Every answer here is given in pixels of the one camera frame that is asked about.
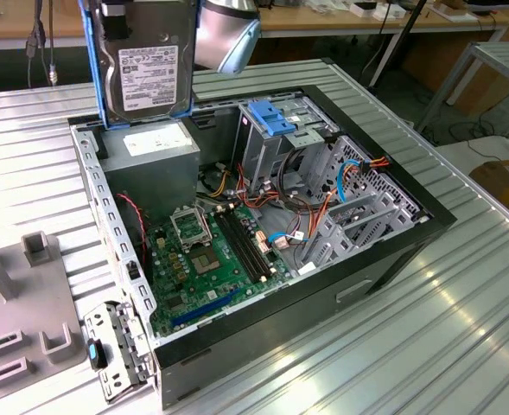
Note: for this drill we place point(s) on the hard disk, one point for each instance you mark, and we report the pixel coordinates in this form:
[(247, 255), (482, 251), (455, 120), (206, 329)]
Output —
[(150, 78)]

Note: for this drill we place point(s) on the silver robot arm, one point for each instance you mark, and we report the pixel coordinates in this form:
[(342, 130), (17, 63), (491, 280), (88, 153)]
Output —
[(219, 39)]

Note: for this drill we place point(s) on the grey disk bay cage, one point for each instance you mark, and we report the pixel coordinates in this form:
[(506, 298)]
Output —
[(405, 207)]

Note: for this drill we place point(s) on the black RAM slot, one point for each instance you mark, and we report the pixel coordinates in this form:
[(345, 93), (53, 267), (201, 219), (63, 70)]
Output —
[(252, 244), (238, 248)]

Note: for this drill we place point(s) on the grey optical drive cage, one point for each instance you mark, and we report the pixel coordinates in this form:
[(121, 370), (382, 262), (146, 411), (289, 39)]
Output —
[(258, 151)]

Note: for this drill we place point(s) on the CPU socket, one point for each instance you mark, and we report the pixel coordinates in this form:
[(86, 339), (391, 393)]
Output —
[(204, 260)]

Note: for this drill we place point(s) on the blue plastic bay latch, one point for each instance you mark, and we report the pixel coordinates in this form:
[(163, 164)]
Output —
[(275, 125)]

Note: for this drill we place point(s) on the green motherboard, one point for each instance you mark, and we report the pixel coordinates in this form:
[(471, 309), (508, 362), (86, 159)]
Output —
[(219, 285)]

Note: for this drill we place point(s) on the black open PC case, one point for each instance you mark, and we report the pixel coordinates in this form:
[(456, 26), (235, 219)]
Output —
[(280, 311)]

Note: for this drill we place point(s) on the grey power supply unit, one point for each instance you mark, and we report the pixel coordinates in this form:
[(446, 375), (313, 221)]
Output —
[(150, 173)]

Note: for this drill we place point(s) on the blue expansion slot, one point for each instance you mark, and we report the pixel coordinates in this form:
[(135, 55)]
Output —
[(202, 309)]

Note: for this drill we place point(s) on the wooden desk with white legs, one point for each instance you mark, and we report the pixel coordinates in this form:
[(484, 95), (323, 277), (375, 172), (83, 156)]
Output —
[(336, 21)]

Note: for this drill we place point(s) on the black latch with blue mark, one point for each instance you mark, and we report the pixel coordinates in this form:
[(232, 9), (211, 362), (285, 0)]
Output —
[(96, 354)]

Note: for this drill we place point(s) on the white box on desk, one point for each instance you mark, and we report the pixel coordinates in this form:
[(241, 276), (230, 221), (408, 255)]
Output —
[(390, 12)]

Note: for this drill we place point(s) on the grey parts rack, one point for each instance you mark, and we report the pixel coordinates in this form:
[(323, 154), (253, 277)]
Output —
[(20, 294)]

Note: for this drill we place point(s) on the metal slot retainer bracket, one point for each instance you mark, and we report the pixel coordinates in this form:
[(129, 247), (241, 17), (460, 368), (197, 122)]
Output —
[(111, 384)]

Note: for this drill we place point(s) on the grey metal shelf frame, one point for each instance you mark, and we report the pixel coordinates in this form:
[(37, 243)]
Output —
[(496, 52)]

